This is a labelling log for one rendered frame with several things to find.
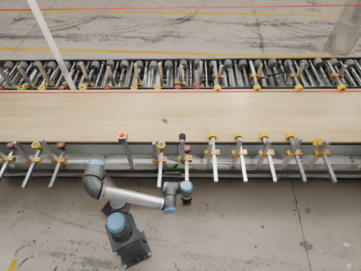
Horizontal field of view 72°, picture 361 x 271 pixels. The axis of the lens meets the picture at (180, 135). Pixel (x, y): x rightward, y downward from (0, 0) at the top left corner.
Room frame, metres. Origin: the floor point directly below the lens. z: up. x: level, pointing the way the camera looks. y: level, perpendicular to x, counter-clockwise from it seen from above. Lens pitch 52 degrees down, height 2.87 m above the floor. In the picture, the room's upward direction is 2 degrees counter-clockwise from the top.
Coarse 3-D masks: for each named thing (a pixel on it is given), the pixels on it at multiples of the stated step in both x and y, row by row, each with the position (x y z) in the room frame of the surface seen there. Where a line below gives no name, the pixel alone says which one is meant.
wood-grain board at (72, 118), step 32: (0, 96) 2.19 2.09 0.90; (32, 96) 2.17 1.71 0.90; (64, 96) 2.15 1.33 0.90; (96, 96) 2.13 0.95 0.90; (128, 96) 2.11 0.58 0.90; (160, 96) 2.09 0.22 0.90; (192, 96) 2.08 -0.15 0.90; (224, 96) 2.06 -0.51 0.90; (256, 96) 2.04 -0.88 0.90; (288, 96) 2.02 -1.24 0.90; (320, 96) 2.00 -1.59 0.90; (352, 96) 1.99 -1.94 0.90; (0, 128) 1.70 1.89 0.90; (32, 128) 1.68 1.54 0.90; (64, 128) 1.67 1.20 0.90; (96, 128) 1.65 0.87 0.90; (128, 128) 1.64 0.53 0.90; (160, 128) 1.62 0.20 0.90; (192, 128) 1.61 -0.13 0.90; (224, 128) 1.59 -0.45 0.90; (256, 128) 1.58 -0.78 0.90; (288, 128) 1.56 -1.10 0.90; (320, 128) 1.55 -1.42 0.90; (352, 128) 1.54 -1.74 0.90
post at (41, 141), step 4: (40, 140) 1.33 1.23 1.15; (44, 140) 1.35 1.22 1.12; (40, 144) 1.32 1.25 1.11; (44, 144) 1.32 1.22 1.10; (44, 148) 1.32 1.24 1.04; (48, 148) 1.33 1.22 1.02; (48, 152) 1.32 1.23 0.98; (52, 152) 1.34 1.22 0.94; (52, 156) 1.32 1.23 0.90; (56, 156) 1.35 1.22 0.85; (56, 160) 1.32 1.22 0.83; (56, 164) 1.32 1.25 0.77
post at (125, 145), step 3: (123, 144) 1.28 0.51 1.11; (126, 144) 1.29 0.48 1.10; (126, 147) 1.28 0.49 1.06; (126, 150) 1.28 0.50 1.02; (129, 150) 1.31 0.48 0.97; (126, 153) 1.28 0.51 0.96; (129, 153) 1.29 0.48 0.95; (129, 156) 1.28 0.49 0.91; (129, 159) 1.28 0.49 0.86; (132, 159) 1.31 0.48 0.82; (129, 162) 1.28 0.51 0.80; (132, 162) 1.28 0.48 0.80; (129, 165) 1.30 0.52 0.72; (132, 165) 1.28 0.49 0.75
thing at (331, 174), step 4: (324, 156) 1.18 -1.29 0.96; (324, 160) 1.14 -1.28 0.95; (328, 160) 1.13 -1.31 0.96; (328, 164) 1.10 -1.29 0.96; (328, 168) 1.06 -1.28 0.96; (328, 172) 1.03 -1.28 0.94; (332, 172) 1.02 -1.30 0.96; (332, 176) 0.98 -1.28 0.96; (332, 180) 0.95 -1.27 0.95; (336, 180) 0.94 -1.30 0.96
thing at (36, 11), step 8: (32, 0) 2.29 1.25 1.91; (32, 8) 2.28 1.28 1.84; (40, 16) 2.29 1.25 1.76; (40, 24) 2.28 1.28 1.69; (48, 32) 2.30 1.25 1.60; (48, 40) 2.28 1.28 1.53; (56, 48) 2.31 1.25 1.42; (56, 56) 2.28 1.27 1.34; (64, 64) 2.32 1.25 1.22; (64, 72) 2.28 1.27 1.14; (72, 80) 2.32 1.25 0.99; (72, 88) 2.28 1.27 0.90
